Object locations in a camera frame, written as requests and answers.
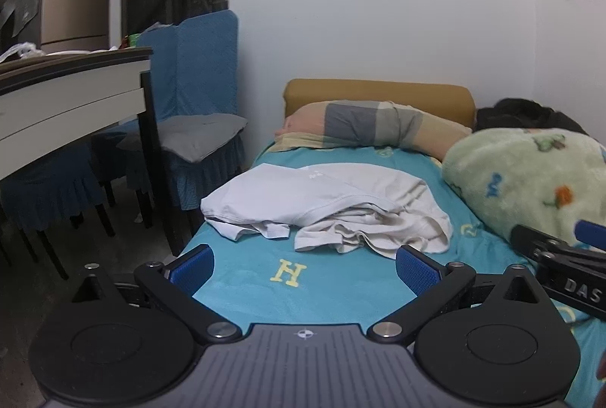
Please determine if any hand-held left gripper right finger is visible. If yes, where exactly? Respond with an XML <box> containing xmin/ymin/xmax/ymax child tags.
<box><xmin>367</xmin><ymin>245</ymin><xmax>552</xmax><ymax>347</ymax></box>

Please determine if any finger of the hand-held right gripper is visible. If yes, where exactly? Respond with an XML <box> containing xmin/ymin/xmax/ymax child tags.
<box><xmin>574</xmin><ymin>219</ymin><xmax>606</xmax><ymax>250</ymax></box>
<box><xmin>510</xmin><ymin>224</ymin><xmax>577</xmax><ymax>267</ymax></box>

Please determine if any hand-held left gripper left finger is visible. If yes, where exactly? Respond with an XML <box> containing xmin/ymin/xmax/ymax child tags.
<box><xmin>71</xmin><ymin>244</ymin><xmax>243</xmax><ymax>345</ymax></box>

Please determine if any white shirt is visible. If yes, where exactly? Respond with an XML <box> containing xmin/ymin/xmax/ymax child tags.
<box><xmin>200</xmin><ymin>162</ymin><xmax>454</xmax><ymax>260</ymax></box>

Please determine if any green fleece printed blanket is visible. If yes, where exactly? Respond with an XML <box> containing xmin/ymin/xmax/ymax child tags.
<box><xmin>442</xmin><ymin>128</ymin><xmax>606</xmax><ymax>255</ymax></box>

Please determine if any bed with teal sheet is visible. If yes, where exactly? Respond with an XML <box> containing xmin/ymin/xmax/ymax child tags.
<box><xmin>177</xmin><ymin>138</ymin><xmax>606</xmax><ymax>408</ymax></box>

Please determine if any dark cloth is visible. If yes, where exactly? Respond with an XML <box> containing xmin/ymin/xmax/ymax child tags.
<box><xmin>475</xmin><ymin>97</ymin><xmax>590</xmax><ymax>137</ymax></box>

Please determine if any grey seat cushion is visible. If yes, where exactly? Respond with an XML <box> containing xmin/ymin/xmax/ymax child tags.
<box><xmin>116</xmin><ymin>113</ymin><xmax>250</xmax><ymax>164</ymax></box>

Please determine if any plaid pillow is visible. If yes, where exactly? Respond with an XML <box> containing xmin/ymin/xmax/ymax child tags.
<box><xmin>275</xmin><ymin>100</ymin><xmax>473</xmax><ymax>163</ymax></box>

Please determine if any blue covered chair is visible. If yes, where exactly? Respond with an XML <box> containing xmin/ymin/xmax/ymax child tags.
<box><xmin>0</xmin><ymin>142</ymin><xmax>117</xmax><ymax>278</ymax></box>
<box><xmin>92</xmin><ymin>9</ymin><xmax>249</xmax><ymax>244</ymax></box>

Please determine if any tan bed headboard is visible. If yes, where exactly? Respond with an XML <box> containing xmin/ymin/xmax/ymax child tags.
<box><xmin>283</xmin><ymin>79</ymin><xmax>476</xmax><ymax>137</ymax></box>

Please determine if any white table with dark top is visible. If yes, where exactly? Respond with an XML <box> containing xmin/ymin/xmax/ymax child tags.
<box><xmin>0</xmin><ymin>47</ymin><xmax>158</xmax><ymax>231</ymax></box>

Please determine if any white plastic bag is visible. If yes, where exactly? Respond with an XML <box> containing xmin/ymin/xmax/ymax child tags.
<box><xmin>0</xmin><ymin>42</ymin><xmax>44</xmax><ymax>64</ymax></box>

